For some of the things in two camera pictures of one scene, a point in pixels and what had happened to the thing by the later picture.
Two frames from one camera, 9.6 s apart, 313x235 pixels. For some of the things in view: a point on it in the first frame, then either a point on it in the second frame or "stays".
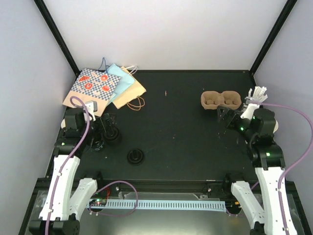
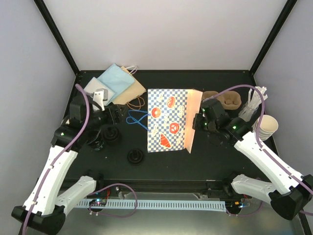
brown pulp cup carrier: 211,99 stays
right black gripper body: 232,124 → 210,126
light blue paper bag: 125,81 stays
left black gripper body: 101,128 → 110,119
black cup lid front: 135,156 stays
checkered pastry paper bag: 91,85 → 170,119
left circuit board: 98,202 stays
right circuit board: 233,204 stays
